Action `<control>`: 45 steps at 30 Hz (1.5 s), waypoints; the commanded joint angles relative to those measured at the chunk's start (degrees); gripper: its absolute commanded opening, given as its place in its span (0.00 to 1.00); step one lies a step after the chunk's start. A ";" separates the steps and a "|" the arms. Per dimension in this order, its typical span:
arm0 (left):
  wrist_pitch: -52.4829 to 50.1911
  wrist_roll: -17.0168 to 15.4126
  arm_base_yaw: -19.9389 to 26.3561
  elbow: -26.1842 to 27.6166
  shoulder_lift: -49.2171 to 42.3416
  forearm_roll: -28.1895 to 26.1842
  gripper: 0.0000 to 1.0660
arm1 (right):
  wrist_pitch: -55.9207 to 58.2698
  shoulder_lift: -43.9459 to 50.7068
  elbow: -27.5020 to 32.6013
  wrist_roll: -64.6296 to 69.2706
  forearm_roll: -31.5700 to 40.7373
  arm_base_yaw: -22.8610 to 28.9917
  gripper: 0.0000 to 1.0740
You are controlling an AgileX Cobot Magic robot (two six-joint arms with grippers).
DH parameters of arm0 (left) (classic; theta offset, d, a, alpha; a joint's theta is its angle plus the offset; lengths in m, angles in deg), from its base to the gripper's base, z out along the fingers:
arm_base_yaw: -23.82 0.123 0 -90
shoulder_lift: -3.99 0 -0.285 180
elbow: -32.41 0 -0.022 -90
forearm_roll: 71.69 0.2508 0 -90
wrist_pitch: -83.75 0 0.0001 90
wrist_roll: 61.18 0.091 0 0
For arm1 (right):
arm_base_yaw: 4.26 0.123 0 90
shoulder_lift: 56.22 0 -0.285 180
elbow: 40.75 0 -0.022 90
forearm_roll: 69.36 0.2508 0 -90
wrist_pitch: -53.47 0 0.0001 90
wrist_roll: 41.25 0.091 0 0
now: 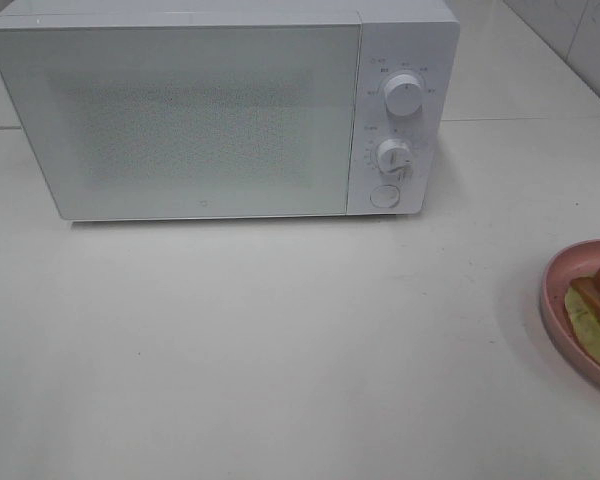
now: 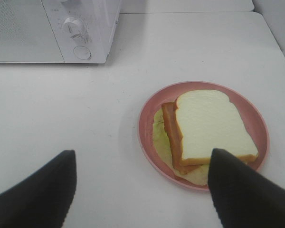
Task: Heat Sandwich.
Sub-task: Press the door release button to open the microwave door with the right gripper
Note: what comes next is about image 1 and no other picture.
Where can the round white door button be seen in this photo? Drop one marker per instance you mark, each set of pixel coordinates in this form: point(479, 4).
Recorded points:
point(385, 196)

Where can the white lower timer knob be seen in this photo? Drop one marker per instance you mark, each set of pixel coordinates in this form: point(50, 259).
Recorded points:
point(394, 156)

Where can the white upper power knob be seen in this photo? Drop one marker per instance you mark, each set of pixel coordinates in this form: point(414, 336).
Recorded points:
point(403, 94)

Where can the pink round plate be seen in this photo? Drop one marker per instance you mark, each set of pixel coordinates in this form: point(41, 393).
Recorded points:
point(577, 260)

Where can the white microwave oven body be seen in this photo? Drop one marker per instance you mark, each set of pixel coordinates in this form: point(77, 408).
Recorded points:
point(417, 37)

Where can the white microwave door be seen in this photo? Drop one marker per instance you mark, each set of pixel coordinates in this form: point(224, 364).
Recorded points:
point(148, 123)

